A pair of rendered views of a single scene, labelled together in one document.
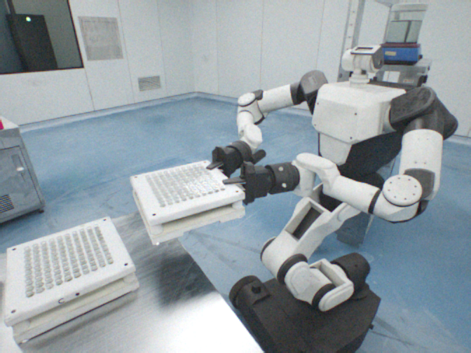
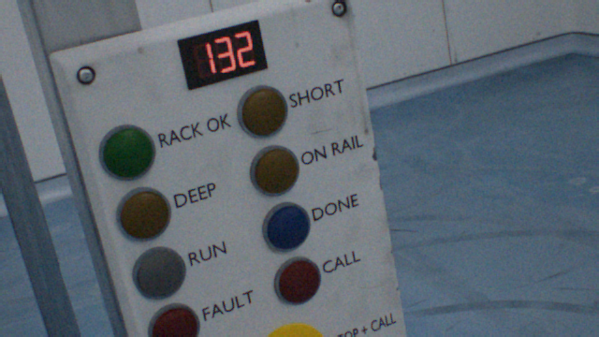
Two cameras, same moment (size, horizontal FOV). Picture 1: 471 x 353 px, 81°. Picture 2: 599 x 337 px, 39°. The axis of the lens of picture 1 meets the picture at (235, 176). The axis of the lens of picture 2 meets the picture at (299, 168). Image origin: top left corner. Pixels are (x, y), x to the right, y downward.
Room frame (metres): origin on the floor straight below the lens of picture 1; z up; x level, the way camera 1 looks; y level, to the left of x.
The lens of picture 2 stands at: (0.59, -0.99, 1.13)
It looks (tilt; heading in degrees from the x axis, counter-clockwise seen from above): 18 degrees down; 303
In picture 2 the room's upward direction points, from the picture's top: 11 degrees counter-clockwise
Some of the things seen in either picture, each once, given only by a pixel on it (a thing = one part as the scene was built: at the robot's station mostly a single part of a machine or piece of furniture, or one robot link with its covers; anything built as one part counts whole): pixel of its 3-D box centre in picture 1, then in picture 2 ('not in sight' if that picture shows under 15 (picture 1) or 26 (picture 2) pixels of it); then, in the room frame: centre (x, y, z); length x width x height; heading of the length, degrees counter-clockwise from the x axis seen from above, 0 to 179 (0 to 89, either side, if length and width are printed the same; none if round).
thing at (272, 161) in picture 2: not in sight; (276, 171); (0.86, -1.37, 0.98); 0.03 x 0.01 x 0.03; 55
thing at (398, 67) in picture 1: (390, 64); not in sight; (1.72, -0.90, 1.22); 0.62 x 0.38 x 0.04; 145
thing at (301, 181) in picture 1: (295, 175); not in sight; (0.75, -0.18, 0.98); 0.11 x 0.11 x 0.11; 21
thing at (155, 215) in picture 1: (183, 187); not in sight; (0.66, 0.14, 1.00); 0.25 x 0.24 x 0.02; 118
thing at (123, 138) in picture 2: not in sight; (128, 153); (0.90, -1.31, 1.01); 0.03 x 0.01 x 0.03; 55
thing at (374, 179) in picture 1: (353, 185); not in sight; (1.00, -0.49, 0.81); 0.28 x 0.13 x 0.18; 118
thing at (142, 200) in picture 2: not in sight; (144, 214); (0.90, -1.31, 0.98); 0.03 x 0.01 x 0.03; 55
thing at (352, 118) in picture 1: (362, 123); not in sight; (0.98, -0.46, 1.08); 0.34 x 0.30 x 0.36; 28
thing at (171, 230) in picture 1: (186, 202); not in sight; (0.66, 0.14, 0.95); 0.24 x 0.24 x 0.02; 28
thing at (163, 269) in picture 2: not in sight; (160, 273); (0.90, -1.31, 0.94); 0.03 x 0.01 x 0.03; 55
